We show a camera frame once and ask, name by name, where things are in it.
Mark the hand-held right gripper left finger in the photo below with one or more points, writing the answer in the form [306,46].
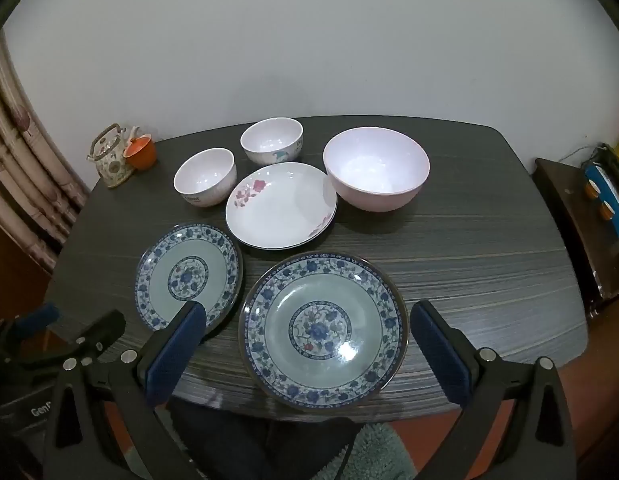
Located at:
[177,350]

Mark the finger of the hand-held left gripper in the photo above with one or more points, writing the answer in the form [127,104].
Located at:
[103,329]
[39,316]

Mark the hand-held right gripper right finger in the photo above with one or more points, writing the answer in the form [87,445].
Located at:
[439,355]

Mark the small blue floral plate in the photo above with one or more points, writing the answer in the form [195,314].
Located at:
[184,270]

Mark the large blue floral plate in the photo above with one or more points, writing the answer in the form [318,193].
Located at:
[319,330]

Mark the white plate with pink flowers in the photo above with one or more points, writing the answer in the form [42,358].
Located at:
[279,210]

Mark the ribbed white pink bowl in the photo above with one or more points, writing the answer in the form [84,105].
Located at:
[204,175]

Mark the large pink bowl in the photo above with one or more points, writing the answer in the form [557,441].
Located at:
[377,170]

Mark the white bowl with cartoon print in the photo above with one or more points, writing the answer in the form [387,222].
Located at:
[272,140]

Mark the green fluffy robe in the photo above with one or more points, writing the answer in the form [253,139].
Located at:
[379,455]

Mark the person's legs in dark pants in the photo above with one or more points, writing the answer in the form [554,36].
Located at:
[239,450]

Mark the beige patterned curtain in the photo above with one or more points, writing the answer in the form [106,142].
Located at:
[19,170]

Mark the floral ceramic teapot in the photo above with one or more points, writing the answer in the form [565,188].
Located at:
[111,165]

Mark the orange tea cup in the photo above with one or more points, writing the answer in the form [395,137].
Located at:
[142,155]

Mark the dark wooden side cabinet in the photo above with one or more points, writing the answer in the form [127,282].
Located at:
[564,220]

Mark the blue box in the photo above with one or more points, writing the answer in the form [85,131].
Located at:
[614,210]

